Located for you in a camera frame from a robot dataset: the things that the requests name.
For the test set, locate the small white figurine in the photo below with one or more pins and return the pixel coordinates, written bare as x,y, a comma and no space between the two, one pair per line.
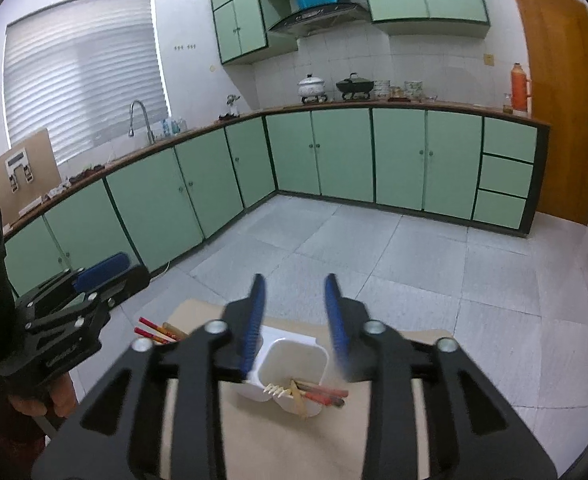
230,106

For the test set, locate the four-door green base cabinet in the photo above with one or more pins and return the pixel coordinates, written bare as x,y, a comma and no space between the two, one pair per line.
374,155

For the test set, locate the stack of glass bowls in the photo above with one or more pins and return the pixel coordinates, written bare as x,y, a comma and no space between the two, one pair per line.
382,88

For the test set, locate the person's left hand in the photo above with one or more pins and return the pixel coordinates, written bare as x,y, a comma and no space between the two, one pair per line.
61,395

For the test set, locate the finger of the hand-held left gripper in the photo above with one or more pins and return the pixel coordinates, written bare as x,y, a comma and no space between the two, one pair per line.
129,280
101,270

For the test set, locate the glass jar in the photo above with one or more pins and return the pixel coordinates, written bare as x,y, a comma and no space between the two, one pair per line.
414,88

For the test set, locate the orange thermos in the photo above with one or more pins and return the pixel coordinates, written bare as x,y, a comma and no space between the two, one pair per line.
520,87

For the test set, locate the white lidded pot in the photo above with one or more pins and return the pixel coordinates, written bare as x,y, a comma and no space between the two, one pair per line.
312,86

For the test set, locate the brown cardboard sheet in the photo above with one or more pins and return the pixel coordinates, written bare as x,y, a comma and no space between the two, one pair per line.
29,200

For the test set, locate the white window blind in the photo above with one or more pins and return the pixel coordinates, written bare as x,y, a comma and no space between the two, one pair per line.
84,80

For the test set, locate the white plastic utensil holder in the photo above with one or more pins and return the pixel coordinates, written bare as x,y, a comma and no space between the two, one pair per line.
294,360

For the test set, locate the green drawer unit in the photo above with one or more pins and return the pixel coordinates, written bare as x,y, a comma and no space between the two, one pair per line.
506,175

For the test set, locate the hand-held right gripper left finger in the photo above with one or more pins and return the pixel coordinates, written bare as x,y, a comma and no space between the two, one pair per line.
254,320

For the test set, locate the brown wooden countertop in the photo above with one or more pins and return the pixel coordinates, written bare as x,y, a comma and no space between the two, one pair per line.
189,132

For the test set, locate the small drinking glass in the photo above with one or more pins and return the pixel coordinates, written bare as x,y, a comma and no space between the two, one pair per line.
508,103

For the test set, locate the black wok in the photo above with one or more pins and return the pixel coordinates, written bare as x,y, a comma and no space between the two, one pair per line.
354,85

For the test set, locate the yellow wall socket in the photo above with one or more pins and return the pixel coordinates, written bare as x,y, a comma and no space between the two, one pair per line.
489,59

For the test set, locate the person's left forearm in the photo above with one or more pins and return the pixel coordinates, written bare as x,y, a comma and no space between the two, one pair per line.
9,435

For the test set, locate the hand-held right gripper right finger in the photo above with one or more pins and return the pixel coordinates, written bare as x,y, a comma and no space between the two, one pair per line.
335,320

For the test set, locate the long green base cabinet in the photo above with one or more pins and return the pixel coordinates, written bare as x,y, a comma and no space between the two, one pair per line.
159,195

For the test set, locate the row of wall hooks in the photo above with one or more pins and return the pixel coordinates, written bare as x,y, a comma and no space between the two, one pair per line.
185,48

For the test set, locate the tall green wall cabinet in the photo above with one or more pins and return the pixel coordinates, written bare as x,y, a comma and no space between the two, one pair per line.
239,20

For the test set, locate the black range hood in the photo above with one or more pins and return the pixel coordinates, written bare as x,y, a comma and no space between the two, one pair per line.
319,15

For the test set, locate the black chopstick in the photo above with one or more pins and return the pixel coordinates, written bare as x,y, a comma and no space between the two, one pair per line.
319,394

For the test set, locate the red chopstick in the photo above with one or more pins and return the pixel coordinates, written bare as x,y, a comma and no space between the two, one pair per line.
149,336
331,390
329,401
154,327

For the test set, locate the chrome kitchen faucet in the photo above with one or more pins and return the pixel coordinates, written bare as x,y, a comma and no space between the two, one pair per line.
139,110

